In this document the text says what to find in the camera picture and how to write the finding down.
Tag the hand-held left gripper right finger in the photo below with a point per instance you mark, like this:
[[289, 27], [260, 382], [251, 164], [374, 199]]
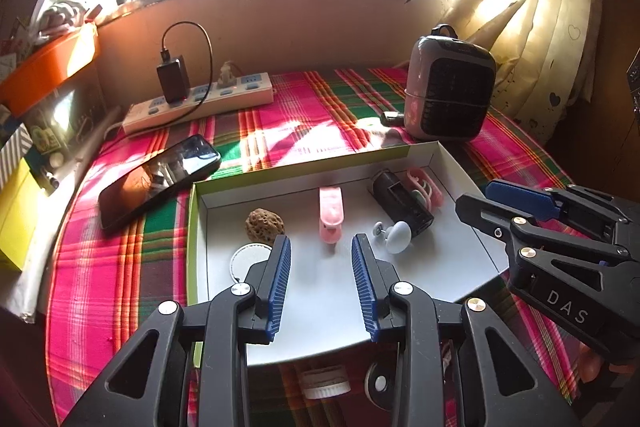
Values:
[[364, 287]]

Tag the black smartphone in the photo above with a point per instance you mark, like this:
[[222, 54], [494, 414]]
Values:
[[150, 187]]

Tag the black rectangular device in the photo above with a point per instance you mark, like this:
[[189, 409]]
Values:
[[400, 197]]

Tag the white and green spool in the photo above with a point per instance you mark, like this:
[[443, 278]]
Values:
[[247, 259]]

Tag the large brown walnut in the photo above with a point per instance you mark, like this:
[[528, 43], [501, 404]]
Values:
[[264, 226]]

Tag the white power strip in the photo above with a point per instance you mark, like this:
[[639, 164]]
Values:
[[240, 94]]

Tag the striped box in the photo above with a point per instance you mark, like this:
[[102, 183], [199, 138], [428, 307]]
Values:
[[12, 152]]

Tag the yellow box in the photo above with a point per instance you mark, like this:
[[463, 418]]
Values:
[[12, 217]]

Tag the plaid tablecloth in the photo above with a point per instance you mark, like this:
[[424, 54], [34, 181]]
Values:
[[125, 282]]

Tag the black charger adapter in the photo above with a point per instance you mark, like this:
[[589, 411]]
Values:
[[173, 79]]

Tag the cream heart print curtain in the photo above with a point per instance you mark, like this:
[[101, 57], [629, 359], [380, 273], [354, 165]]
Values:
[[540, 7]]

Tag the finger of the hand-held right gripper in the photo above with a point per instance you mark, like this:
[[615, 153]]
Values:
[[487, 217], [520, 197]]

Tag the white ribbed round cap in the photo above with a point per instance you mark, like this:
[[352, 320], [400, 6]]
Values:
[[325, 384]]

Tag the green cardboard box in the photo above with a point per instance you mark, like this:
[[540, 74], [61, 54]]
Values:
[[320, 302]]

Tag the small grey heater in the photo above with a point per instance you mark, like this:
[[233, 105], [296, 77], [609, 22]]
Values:
[[450, 92]]

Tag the small white plug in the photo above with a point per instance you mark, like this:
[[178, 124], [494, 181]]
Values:
[[226, 74]]

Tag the black oval device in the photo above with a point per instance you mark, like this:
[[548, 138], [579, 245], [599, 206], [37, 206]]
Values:
[[377, 382]]

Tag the orange tray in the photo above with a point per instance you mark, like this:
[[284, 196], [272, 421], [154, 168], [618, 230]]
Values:
[[50, 62]]

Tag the white knob with screw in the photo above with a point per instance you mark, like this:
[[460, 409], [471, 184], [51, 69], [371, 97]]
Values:
[[397, 237]]

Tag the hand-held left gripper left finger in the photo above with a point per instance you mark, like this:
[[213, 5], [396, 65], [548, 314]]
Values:
[[280, 287]]

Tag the person's right hand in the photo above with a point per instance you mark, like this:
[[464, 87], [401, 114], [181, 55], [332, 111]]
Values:
[[592, 362]]

